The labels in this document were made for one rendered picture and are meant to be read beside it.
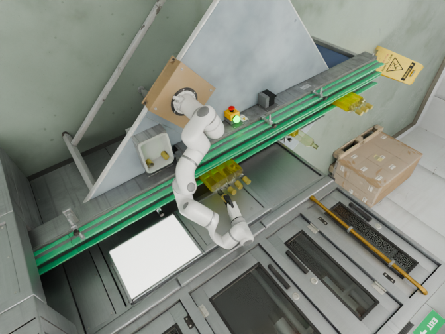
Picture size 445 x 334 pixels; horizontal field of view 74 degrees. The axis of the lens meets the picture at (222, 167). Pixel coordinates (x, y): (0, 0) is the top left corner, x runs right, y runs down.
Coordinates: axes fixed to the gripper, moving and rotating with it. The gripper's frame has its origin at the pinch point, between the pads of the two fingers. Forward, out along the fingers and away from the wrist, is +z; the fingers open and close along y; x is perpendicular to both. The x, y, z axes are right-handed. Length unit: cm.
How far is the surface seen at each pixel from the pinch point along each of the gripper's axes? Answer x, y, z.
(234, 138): -18.0, 13.4, 32.5
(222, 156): -7.7, 6.4, 27.2
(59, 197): 97, -14, 57
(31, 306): 89, 24, -33
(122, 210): 56, 5, 13
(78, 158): 77, 6, 66
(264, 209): -20.1, -11.8, -6.8
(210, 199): 6.4, -12.4, 13.2
